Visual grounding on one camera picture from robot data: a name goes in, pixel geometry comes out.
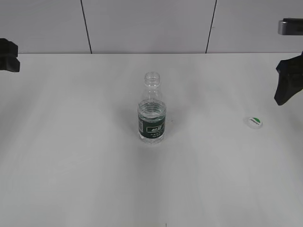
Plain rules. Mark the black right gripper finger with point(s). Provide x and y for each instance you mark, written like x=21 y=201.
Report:
x=290 y=80

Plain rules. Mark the clear Cestbon water bottle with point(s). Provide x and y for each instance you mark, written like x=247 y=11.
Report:
x=151 y=110

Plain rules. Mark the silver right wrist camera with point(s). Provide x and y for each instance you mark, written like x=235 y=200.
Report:
x=290 y=26

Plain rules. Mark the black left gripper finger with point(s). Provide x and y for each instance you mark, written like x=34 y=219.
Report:
x=8 y=56

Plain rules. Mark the white green bottle cap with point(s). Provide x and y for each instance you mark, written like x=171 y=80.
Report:
x=253 y=122

